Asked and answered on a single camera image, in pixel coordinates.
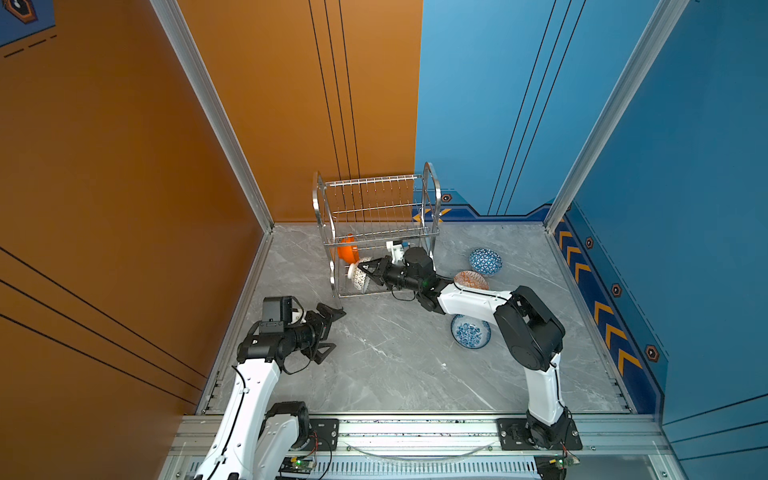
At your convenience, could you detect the dark blue patterned bowl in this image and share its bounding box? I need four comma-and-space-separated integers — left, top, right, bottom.
469, 248, 503, 277

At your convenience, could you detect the aluminium front rail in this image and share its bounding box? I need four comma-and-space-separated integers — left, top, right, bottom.
160, 413, 684, 479

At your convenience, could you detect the green circuit board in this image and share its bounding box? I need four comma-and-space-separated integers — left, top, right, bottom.
278, 457, 316, 478

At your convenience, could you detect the small right circuit board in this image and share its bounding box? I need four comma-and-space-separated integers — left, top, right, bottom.
549, 455, 580, 470

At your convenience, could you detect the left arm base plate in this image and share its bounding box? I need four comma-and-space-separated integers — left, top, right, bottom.
289, 417, 340, 452

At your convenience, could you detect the red patterned ceramic bowl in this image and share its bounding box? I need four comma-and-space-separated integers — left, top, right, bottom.
453, 270, 490, 290

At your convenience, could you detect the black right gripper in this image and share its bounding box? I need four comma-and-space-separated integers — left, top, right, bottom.
358, 256, 424, 294

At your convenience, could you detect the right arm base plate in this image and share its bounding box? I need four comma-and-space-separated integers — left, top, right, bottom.
496, 413, 583, 451

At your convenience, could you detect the white brown patterned bowl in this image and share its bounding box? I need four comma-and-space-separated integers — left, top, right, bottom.
347, 257, 371, 293

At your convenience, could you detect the steel two-tier dish rack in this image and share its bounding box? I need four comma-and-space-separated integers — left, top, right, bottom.
312, 162, 442, 298

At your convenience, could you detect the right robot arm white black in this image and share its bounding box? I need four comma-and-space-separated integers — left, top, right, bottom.
357, 256, 574, 450

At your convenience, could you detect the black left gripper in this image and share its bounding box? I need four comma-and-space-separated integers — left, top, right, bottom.
285, 303, 344, 362

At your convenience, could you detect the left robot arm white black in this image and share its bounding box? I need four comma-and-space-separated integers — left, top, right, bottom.
194, 296, 346, 479

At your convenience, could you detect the blue white floral bowl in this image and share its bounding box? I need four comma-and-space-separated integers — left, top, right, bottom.
451, 315, 492, 350

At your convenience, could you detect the orange plastic bowl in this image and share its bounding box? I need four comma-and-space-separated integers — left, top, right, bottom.
337, 235, 360, 265

